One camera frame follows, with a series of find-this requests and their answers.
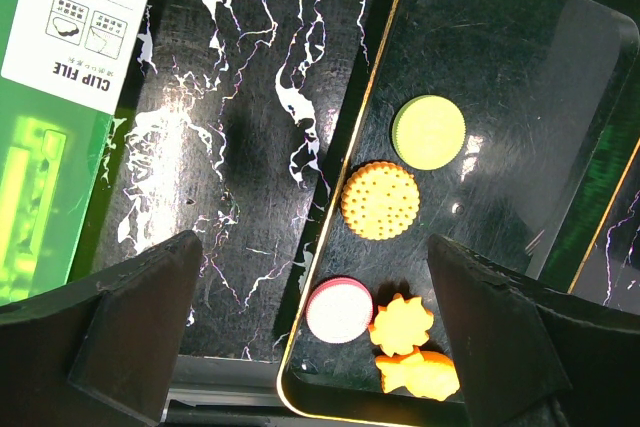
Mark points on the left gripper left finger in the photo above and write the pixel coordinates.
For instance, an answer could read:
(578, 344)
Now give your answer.
(100, 351)

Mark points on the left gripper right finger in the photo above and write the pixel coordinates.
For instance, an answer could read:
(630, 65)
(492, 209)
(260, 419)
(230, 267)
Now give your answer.
(528, 355)

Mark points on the orange dotted round cookie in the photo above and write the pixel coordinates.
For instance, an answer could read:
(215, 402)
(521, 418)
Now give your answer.
(380, 201)

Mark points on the orange fish cookie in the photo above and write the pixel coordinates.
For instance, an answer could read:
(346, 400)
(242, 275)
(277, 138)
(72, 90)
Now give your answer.
(425, 374)

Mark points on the orange flower cookie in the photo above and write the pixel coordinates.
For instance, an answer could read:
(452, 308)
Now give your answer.
(401, 326)

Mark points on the pink round cookie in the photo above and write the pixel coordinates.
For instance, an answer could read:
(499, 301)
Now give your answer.
(339, 310)

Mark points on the green round cookie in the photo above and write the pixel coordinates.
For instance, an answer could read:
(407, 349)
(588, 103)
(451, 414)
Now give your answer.
(428, 132)

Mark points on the black gold-rimmed tray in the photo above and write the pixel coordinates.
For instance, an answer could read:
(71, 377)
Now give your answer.
(549, 90)

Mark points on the green clip file folder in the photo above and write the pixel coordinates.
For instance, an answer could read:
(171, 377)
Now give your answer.
(63, 66)

